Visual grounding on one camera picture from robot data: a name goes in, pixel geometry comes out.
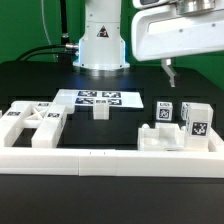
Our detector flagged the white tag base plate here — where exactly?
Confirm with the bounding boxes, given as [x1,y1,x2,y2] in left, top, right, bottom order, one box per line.
[53,89,143,108]

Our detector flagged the white tagged nut cube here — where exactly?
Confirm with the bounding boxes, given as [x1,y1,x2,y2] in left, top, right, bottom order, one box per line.
[156,101,173,121]
[181,102,190,120]

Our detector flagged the white chair back frame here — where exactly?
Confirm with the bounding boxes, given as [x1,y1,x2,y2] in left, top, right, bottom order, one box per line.
[0,101,75,148]

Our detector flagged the grey thin cable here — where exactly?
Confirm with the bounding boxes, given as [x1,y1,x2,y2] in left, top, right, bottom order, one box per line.
[40,0,58,62]

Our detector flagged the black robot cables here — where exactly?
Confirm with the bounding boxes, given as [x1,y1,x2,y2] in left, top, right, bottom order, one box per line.
[16,0,81,62]

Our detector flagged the white U-shaped fence frame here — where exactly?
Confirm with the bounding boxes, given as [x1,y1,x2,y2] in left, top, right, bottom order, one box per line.
[0,129,224,178]

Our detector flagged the white tagged nut cube right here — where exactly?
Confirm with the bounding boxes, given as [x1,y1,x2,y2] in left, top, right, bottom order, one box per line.
[181,102,190,120]

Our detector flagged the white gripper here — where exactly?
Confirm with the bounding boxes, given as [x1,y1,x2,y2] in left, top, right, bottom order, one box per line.
[131,0,224,87]

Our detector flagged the white chair seat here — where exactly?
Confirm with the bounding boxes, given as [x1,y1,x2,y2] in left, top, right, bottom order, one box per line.
[137,123,224,153]

